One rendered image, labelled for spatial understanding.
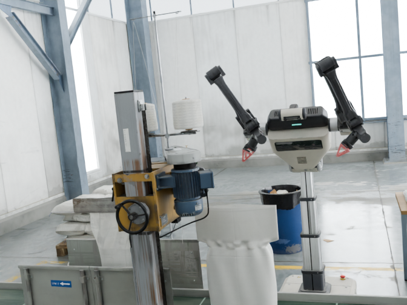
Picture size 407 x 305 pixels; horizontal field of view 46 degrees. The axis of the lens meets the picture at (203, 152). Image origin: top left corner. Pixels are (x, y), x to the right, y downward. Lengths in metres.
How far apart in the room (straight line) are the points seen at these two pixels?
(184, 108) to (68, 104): 6.17
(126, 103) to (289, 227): 2.95
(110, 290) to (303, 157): 1.47
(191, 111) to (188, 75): 8.77
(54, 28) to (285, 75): 4.96
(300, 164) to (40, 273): 1.81
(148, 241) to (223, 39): 8.85
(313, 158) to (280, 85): 7.66
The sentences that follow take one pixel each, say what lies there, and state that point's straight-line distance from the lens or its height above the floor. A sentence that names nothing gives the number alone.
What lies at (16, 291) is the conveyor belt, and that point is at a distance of 3.97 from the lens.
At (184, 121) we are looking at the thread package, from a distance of 2.53.
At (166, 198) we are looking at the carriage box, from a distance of 2.59.
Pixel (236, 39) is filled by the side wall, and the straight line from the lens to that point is 11.02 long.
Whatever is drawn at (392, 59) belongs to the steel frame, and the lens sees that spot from 10.21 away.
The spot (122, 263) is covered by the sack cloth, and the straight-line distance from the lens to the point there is 3.08.
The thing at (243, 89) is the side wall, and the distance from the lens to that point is 10.92.
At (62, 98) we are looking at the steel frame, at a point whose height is 1.90.
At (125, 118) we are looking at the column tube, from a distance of 2.46.
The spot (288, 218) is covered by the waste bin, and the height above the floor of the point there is 0.38.
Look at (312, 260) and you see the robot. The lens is 3.42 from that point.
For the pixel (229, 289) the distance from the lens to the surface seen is 2.88.
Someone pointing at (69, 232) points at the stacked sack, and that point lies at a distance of 5.78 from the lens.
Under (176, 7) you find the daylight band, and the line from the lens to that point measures 11.54.
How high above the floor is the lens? 1.69
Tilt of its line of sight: 7 degrees down
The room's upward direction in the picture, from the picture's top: 6 degrees counter-clockwise
